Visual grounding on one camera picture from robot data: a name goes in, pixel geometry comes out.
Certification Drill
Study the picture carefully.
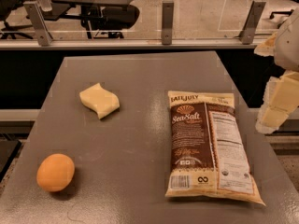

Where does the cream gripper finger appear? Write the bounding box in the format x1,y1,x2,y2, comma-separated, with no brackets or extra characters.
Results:
255,70,299,134
254,32,278,57

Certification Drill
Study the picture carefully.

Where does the brown sea salt chip bag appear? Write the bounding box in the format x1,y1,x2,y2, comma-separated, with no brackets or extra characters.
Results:
165,91,263,204

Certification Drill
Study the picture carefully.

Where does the yellow wavy sponge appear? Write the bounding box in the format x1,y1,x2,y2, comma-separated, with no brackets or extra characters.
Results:
79,83,120,119

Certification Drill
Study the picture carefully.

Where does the black office chair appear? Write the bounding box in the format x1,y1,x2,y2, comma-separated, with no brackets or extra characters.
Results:
80,5,140,39

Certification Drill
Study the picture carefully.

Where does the dark background desk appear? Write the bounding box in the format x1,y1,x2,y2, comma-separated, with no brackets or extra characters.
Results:
51,0,134,21

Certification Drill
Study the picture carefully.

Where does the orange fruit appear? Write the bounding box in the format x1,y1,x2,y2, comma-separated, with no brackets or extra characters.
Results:
36,154,75,192

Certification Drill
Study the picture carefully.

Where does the black chair at left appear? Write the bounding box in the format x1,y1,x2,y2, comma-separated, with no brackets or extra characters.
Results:
0,0,32,39

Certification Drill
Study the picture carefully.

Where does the middle metal barrier bracket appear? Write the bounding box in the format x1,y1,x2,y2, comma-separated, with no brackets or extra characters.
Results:
161,1,174,45

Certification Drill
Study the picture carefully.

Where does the left metal barrier bracket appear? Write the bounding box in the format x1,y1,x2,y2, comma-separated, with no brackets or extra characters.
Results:
24,1,52,46

